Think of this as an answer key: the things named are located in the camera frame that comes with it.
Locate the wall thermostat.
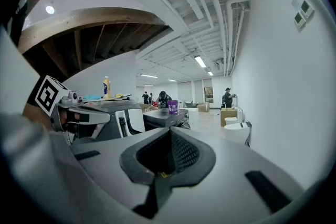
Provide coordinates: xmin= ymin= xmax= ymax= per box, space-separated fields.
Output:
xmin=300 ymin=0 xmax=315 ymax=19
xmin=293 ymin=11 xmax=307 ymax=29

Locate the black washing machine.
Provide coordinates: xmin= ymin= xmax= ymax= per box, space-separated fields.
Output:
xmin=143 ymin=108 xmax=192 ymax=130

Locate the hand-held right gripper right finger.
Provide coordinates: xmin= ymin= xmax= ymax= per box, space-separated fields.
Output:
xmin=157 ymin=127 xmax=305 ymax=224

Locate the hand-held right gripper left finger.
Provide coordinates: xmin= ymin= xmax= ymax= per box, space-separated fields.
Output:
xmin=71 ymin=127 xmax=174 ymax=224

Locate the person's left forearm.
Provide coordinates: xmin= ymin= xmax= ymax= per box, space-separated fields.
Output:
xmin=22 ymin=103 xmax=55 ymax=132

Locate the white round appliance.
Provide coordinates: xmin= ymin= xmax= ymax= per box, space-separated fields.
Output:
xmin=224 ymin=122 xmax=250 ymax=146

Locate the yellow bottle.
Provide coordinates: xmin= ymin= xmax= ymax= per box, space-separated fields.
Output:
xmin=102 ymin=76 xmax=112 ymax=99

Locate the white and black top-load washer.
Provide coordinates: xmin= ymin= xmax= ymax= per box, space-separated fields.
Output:
xmin=78 ymin=99 xmax=146 ymax=141

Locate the open cardboard box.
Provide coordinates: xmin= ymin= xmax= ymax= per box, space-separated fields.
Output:
xmin=220 ymin=108 xmax=238 ymax=127

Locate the purple plastic bucket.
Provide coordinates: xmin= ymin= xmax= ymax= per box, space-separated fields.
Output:
xmin=167 ymin=100 xmax=179 ymax=115

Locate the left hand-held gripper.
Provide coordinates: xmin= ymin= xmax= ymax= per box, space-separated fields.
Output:
xmin=35 ymin=75 xmax=111 ymax=145

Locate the white ceiling pipe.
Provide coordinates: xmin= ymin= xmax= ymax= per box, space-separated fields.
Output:
xmin=225 ymin=0 xmax=250 ymax=77
xmin=212 ymin=0 xmax=250 ymax=77

